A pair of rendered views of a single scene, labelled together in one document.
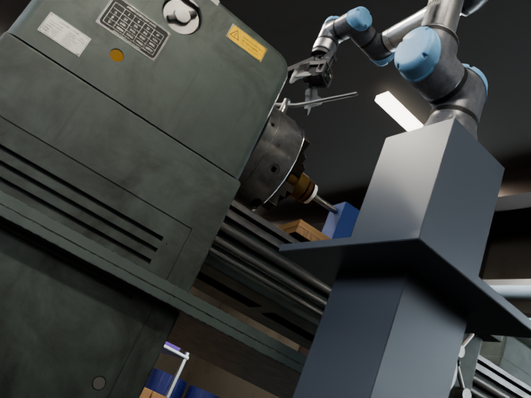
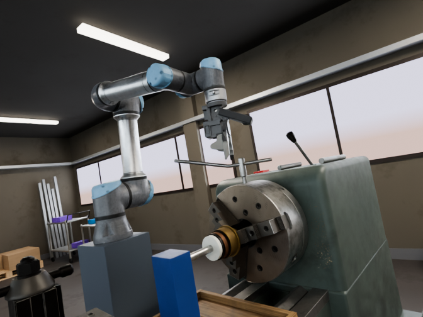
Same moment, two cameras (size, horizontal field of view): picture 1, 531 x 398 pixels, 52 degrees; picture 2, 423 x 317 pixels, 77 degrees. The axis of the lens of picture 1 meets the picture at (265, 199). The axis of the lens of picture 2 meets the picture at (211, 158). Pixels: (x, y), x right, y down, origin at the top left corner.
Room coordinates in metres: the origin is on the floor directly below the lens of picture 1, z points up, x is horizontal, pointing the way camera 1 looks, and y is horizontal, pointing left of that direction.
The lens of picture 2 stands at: (2.26, -0.41, 1.27)
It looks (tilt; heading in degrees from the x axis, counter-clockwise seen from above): 4 degrees up; 155
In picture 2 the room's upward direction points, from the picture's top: 10 degrees counter-clockwise
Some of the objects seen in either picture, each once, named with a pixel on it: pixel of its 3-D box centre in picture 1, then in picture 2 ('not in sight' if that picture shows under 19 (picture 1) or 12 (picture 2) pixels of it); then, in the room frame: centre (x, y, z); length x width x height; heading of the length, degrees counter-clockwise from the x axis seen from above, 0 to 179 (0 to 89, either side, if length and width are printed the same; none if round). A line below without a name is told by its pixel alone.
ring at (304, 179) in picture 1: (296, 185); (224, 242); (1.53, -0.07, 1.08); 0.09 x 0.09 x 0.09; 21
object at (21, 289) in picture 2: not in sight; (29, 282); (1.63, -0.53, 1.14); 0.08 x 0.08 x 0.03
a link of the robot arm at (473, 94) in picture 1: (458, 97); (109, 197); (1.08, -0.34, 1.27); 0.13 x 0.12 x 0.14; 120
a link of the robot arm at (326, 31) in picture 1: (331, 33); (211, 76); (1.46, 0.02, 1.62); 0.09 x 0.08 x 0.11; 30
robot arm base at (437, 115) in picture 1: (449, 136); (111, 226); (1.09, -0.34, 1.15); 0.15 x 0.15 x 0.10
